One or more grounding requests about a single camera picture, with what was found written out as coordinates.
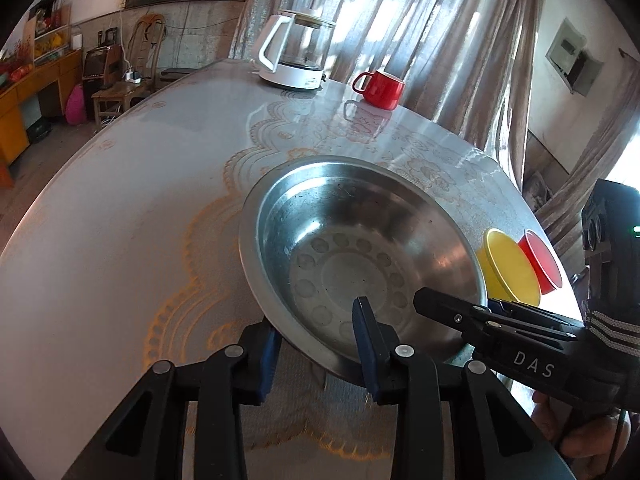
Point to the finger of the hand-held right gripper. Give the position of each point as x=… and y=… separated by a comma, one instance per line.
x=530, y=316
x=450, y=310

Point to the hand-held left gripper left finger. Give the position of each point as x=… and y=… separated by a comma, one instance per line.
x=265, y=360

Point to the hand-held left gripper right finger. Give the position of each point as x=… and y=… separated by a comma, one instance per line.
x=365, y=345

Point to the yellow plastic bowl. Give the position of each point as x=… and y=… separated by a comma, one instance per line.
x=510, y=270

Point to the red plastic bowl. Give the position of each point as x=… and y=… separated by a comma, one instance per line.
x=542, y=260

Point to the stainless steel bowl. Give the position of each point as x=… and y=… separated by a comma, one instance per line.
x=350, y=240

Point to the person's right hand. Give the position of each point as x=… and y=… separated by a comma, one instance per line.
x=590, y=440

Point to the grey side curtain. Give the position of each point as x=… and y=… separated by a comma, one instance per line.
x=590, y=150

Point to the red mug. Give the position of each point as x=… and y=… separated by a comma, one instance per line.
x=382, y=91

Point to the grey sheer curtain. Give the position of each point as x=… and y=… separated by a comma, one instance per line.
x=400, y=20

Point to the white glass electric kettle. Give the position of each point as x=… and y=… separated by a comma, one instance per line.
x=300, y=55

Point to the wooden chair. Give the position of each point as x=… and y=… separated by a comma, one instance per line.
x=125, y=92

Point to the white power strip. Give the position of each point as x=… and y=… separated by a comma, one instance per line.
x=133, y=76

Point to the pink bag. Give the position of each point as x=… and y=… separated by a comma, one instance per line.
x=75, y=105

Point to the dark portable speaker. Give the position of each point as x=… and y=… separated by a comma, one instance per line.
x=100, y=67

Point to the orange wooden cabinet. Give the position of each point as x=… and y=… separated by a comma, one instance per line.
x=30, y=90

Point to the small wooden display shelf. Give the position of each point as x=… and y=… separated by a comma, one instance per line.
x=50, y=35

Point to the wall electrical box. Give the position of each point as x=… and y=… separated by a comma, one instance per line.
x=572, y=55

